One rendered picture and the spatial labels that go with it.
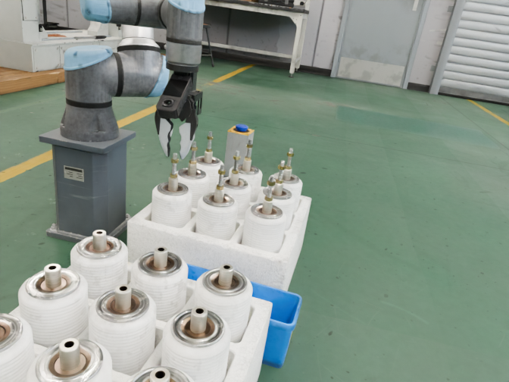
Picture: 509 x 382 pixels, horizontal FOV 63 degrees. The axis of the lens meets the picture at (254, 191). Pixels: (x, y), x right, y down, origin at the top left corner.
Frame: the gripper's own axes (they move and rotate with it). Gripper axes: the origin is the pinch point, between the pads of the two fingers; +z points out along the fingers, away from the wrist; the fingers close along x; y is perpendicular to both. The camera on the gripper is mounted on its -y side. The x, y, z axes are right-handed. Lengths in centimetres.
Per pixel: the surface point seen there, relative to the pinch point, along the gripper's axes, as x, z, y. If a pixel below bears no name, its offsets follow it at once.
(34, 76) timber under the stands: 161, 28, 167
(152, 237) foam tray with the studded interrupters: 1.5, 19.1, -7.2
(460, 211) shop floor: -98, 35, 90
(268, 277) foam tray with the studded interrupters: -27.0, 21.5, -9.3
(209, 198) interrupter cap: -9.7, 9.1, -1.2
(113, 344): -9.6, 12.2, -46.5
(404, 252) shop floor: -67, 35, 41
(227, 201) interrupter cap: -14.0, 9.1, -0.8
